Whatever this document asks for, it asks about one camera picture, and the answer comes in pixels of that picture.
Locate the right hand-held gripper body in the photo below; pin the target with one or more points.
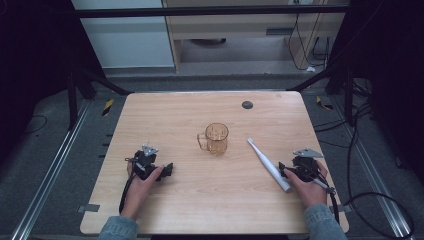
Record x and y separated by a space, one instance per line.
305 166

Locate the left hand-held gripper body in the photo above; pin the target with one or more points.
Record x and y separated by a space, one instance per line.
144 163

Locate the white electric toothbrush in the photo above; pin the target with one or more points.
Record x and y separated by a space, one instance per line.
270 166

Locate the amber glass mug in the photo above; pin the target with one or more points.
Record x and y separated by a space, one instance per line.
216 140

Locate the person's right hand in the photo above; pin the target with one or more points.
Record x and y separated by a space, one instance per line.
310 193

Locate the person's left hand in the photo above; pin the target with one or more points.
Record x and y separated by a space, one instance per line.
140 193

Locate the yellow black striped tape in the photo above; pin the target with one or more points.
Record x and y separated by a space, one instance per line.
324 104
107 107

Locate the grey round table grommet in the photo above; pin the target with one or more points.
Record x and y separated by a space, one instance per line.
247 105

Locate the grey tape strip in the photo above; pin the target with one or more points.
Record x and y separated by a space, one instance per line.
88 208

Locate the black metal stand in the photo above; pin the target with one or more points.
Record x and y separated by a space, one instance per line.
72 96
346 86

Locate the small white plug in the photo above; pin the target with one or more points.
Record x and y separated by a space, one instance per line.
310 69

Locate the white cabinet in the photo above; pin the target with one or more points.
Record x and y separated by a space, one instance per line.
126 40

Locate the light wooden desk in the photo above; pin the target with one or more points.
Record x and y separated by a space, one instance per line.
233 31

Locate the aluminium floor rail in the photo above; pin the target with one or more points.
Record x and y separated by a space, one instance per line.
376 173
50 170

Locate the black horizontal frame bar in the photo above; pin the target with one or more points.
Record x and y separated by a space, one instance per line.
206 11

